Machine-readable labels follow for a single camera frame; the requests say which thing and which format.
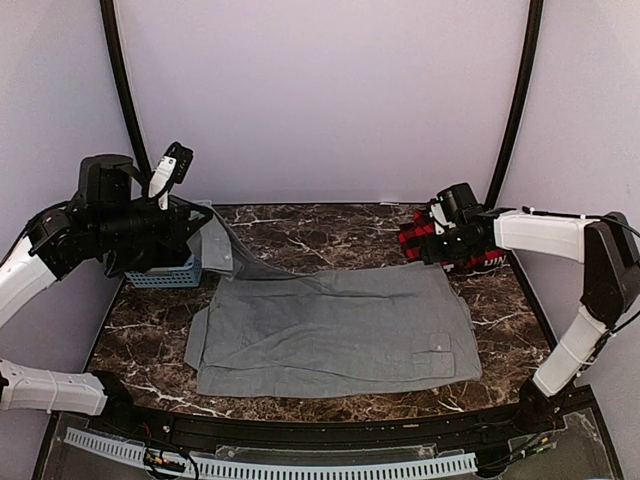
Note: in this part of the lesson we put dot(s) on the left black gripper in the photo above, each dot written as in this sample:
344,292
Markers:
179,228

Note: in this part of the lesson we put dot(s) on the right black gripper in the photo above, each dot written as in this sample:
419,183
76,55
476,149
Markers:
432,253

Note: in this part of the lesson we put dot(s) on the red black plaid shirt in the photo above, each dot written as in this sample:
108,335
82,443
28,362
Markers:
419,242

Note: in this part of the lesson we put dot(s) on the grey long sleeve shirt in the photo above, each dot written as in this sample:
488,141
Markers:
271,332

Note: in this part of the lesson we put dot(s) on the light blue plastic basket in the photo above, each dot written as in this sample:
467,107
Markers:
178,277

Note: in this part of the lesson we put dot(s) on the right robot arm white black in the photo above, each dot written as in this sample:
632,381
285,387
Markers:
587,263

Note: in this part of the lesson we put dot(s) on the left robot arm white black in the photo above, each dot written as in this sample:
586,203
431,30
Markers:
57,329

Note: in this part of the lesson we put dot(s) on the black garment in basket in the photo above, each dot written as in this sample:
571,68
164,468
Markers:
140,257

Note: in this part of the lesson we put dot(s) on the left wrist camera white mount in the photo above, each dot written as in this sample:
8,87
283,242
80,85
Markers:
105,181

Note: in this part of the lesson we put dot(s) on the black curved front rail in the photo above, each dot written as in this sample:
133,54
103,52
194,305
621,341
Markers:
483,427

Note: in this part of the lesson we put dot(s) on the black left corner post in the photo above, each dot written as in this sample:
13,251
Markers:
122,85

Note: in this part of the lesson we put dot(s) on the black corner post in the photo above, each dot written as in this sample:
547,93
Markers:
518,102
122,85

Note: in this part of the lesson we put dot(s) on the white slotted cable duct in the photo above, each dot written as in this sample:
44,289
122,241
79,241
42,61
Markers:
254,463

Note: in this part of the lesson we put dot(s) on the black right corner post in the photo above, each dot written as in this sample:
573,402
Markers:
518,102

